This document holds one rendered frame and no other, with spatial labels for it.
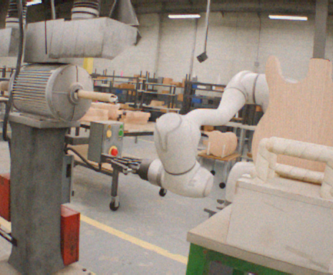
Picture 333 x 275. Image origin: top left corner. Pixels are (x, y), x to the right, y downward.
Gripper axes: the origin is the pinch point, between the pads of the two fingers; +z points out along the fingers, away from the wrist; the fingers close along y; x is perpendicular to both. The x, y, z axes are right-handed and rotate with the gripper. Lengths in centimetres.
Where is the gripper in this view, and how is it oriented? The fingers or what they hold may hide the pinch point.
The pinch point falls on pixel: (109, 159)
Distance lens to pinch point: 121.5
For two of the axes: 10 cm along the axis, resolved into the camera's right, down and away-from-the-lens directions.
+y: 5.4, -2.0, 8.2
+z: -8.4, -1.7, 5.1
